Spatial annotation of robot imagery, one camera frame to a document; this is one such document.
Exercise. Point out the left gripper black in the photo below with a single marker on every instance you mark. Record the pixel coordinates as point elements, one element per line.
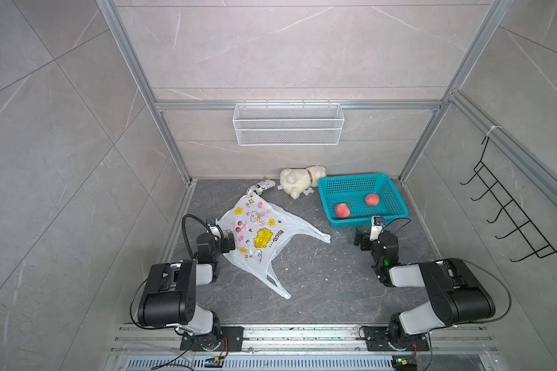
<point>224,247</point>

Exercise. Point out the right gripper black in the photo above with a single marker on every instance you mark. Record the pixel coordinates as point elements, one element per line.
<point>365,239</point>

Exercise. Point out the pink peach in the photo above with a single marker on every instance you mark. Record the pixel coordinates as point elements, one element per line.
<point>372,199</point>
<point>342,211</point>

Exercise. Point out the white printed plastic bag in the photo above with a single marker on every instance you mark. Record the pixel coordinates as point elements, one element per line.
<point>261,231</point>

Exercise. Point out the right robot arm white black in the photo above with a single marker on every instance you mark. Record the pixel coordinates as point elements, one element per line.
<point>455,296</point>

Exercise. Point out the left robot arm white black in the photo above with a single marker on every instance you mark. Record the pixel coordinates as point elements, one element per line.
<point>168,298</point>

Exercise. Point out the teal plastic basket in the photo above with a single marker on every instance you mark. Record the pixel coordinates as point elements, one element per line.
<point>352,191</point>

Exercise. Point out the small white toy car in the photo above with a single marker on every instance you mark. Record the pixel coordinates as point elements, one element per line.
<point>260,187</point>

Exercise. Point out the white plush bear toy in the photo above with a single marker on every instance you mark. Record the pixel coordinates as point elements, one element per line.
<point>295,182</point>

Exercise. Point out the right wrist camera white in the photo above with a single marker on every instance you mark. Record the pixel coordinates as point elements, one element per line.
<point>377,226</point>

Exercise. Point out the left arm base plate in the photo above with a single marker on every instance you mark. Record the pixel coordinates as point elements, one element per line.
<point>225,338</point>

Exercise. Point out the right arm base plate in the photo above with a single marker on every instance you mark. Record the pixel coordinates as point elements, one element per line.
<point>381,339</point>

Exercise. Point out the white wire mesh basket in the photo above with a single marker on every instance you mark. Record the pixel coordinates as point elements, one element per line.
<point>288,124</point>

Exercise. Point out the aluminium mounting rail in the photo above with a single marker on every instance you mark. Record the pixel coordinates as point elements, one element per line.
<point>307,339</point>

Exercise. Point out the black wire hook rack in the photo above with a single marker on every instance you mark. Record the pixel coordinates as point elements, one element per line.
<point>537,244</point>

